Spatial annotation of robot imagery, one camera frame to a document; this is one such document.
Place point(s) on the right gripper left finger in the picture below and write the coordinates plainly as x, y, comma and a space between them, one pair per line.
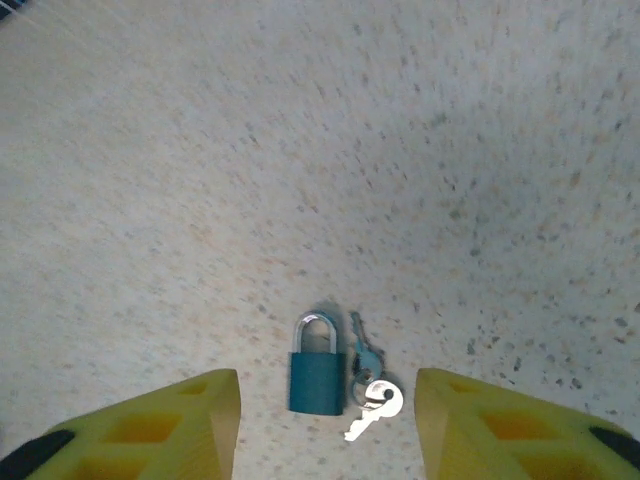
150, 435

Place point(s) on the teal padlock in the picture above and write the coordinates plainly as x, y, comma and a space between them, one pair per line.
316, 382

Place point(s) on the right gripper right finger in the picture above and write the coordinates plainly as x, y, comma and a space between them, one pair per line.
525, 435

